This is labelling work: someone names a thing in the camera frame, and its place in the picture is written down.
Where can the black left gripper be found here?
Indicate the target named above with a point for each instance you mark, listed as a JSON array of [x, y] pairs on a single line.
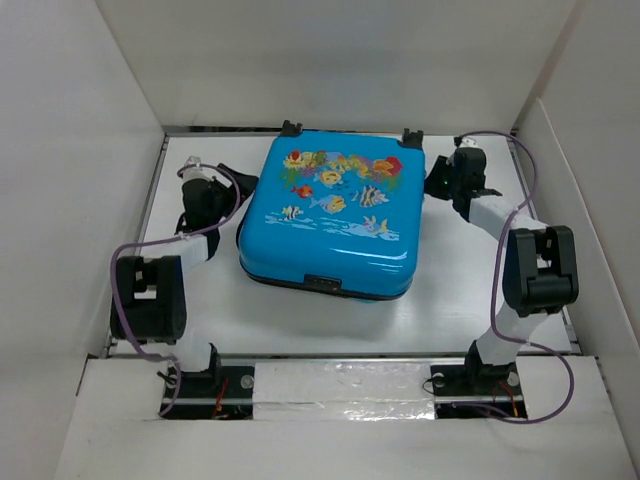
[[247, 184]]

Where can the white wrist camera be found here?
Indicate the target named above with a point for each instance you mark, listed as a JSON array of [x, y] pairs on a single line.
[[465, 141], [193, 169]]

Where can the blue child suitcase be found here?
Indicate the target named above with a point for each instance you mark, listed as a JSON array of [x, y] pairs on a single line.
[[336, 213]]

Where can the metal base rail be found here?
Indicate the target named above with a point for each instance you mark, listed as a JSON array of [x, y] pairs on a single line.
[[134, 390]]

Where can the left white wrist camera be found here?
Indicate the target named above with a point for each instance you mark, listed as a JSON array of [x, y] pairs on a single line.
[[193, 169]]

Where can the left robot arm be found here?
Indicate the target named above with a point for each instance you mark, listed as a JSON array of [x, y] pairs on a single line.
[[147, 279]]

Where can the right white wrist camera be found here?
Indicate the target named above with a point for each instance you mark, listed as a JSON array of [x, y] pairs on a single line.
[[465, 141]]

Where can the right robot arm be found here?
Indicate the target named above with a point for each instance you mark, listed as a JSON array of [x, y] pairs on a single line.
[[537, 273]]

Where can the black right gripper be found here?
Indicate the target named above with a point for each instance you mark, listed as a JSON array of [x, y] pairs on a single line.
[[440, 166]]

